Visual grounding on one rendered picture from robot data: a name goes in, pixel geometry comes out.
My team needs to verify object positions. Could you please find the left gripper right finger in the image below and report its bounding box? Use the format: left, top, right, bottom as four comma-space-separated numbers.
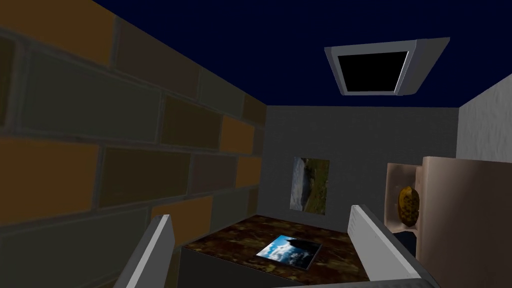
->
347, 204, 426, 283

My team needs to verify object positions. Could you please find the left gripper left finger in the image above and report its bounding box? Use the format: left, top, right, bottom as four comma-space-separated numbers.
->
113, 214, 176, 288

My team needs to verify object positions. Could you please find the yellow door knob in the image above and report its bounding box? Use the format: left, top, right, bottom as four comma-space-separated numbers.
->
398, 185, 421, 227

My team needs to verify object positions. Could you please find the blue sky picture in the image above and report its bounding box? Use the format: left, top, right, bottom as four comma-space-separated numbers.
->
255, 234, 323, 271

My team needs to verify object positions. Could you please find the landscape picture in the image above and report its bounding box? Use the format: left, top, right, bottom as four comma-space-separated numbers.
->
289, 156, 331, 216

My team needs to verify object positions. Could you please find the beige door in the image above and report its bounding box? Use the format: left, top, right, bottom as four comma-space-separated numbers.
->
384, 155, 512, 288

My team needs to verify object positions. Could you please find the grey framed dark window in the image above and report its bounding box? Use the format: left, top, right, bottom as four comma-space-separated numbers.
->
323, 37, 451, 97

